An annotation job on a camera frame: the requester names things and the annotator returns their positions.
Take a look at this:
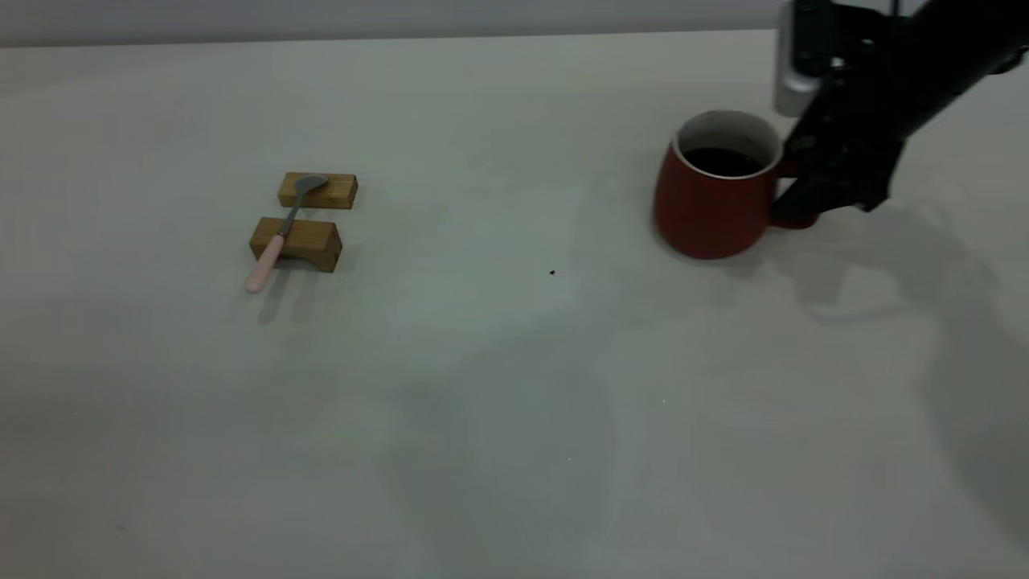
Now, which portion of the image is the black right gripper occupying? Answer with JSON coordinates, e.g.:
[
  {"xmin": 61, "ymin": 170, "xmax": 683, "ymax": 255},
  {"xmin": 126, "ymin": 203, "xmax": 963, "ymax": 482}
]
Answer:
[{"xmin": 770, "ymin": 8, "xmax": 925, "ymax": 228}]

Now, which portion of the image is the red ceramic mug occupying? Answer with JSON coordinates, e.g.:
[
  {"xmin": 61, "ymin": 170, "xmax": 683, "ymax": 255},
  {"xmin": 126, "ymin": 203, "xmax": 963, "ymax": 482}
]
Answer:
[{"xmin": 653, "ymin": 110, "xmax": 821, "ymax": 261}]

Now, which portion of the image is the pink handled metal spoon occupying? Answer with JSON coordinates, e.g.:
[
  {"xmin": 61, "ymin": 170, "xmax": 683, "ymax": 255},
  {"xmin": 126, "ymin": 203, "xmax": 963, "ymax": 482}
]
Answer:
[{"xmin": 245, "ymin": 175, "xmax": 330, "ymax": 295}]

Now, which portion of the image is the dark coffee liquid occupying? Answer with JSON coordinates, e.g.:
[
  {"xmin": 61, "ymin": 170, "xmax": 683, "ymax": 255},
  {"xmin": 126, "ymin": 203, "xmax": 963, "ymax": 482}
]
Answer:
[{"xmin": 683, "ymin": 147, "xmax": 765, "ymax": 178}]

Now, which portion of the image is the flat wooden block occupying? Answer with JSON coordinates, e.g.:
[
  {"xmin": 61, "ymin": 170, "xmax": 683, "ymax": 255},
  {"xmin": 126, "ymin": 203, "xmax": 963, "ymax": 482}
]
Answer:
[{"xmin": 278, "ymin": 172, "xmax": 359, "ymax": 211}]

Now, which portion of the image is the arched wooden block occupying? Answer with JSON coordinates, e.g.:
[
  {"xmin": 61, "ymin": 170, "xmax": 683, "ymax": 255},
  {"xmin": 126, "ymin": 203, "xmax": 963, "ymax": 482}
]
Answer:
[{"xmin": 249, "ymin": 217, "xmax": 343, "ymax": 273}]

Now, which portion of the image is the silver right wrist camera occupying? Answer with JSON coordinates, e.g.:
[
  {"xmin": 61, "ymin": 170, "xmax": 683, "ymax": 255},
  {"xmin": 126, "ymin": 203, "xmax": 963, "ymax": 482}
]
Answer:
[{"xmin": 773, "ymin": 0, "xmax": 838, "ymax": 118}]

